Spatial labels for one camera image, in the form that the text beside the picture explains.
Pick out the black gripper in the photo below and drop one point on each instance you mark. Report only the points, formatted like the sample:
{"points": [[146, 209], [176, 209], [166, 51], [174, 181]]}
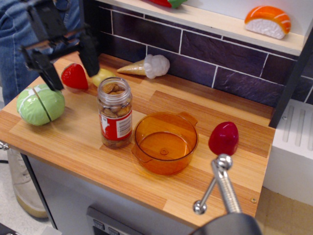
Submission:
{"points": [[51, 31]]}

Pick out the clear almond jar red label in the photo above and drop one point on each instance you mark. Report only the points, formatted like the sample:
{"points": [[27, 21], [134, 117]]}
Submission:
{"points": [[115, 101]]}

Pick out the orange transparent plastic pot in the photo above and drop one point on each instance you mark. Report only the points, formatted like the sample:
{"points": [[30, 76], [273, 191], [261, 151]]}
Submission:
{"points": [[164, 142]]}

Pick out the red toy strawberry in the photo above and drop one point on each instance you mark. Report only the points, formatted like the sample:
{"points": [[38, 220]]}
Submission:
{"points": [[73, 76]]}

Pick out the dark shelf left support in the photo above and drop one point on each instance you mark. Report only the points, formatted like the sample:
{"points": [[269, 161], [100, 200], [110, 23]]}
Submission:
{"points": [[89, 13]]}

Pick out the person in blue jeans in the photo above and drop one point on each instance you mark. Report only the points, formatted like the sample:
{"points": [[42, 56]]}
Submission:
{"points": [[15, 31]]}

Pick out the green toy cabbage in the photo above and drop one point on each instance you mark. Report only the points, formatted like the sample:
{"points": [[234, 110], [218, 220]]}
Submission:
{"points": [[40, 105]]}

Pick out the toy ice cream cone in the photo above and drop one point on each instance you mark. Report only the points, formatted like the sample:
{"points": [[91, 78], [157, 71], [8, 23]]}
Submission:
{"points": [[152, 66]]}

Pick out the small metal knob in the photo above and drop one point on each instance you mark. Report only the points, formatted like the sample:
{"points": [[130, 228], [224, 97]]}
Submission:
{"points": [[4, 146]]}

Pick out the red toy chili pepper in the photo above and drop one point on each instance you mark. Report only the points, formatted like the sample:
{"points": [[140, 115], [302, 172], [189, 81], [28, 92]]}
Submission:
{"points": [[169, 3]]}

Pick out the beige shoe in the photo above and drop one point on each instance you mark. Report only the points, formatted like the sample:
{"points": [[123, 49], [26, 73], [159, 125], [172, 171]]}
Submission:
{"points": [[23, 186]]}

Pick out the grey cabinet with control panel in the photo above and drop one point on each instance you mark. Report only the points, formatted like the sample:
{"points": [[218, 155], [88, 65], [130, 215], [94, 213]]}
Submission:
{"points": [[67, 198]]}

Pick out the light wooden shelf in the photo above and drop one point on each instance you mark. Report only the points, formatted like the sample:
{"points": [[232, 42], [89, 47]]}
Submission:
{"points": [[214, 23]]}

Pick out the dark red toy egg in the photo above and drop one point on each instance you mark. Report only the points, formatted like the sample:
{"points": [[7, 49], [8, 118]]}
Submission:
{"points": [[224, 139]]}

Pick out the toy salmon sushi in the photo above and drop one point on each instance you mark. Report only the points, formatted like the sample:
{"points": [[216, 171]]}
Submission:
{"points": [[268, 20]]}

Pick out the white ribbed appliance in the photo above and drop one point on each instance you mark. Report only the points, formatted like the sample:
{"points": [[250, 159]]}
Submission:
{"points": [[290, 166]]}

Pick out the dark shelf side post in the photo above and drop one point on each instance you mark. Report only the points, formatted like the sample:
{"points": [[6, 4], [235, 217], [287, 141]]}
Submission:
{"points": [[294, 78]]}

